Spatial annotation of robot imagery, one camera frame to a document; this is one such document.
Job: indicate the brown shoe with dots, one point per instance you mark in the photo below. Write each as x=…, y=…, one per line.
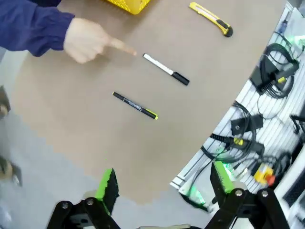
x=12, y=170
x=3, y=102

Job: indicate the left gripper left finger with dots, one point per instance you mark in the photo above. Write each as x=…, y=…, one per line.
x=104, y=190

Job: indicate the person's right hand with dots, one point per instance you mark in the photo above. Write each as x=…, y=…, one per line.
x=83, y=40

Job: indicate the yellow plastic shopping basket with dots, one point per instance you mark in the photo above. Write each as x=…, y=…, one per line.
x=133, y=6

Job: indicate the black marker with yellow cap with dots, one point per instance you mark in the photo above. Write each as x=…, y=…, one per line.
x=133, y=105

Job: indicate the person's right forearm blue sleeve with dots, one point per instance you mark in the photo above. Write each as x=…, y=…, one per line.
x=31, y=26

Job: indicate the yellow black utility knife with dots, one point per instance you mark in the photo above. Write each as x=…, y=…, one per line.
x=212, y=17

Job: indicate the aluminium slotted base plate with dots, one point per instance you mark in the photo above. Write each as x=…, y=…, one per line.
x=271, y=133

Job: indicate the yellow emergency stop box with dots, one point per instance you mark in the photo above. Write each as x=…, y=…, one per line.
x=263, y=175

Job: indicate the black power brick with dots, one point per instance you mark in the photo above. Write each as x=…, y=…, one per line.
x=258, y=78

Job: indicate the white marker with black cap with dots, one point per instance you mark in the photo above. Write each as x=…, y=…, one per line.
x=162, y=66

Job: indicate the black plug with yellow label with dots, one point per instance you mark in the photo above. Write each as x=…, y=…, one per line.
x=284, y=72
x=240, y=142

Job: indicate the black square bracket plate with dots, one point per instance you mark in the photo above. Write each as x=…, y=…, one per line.
x=240, y=125

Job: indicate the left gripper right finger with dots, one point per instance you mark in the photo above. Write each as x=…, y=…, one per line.
x=222, y=183

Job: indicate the black tripod leg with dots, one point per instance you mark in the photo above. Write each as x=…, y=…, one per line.
x=297, y=122

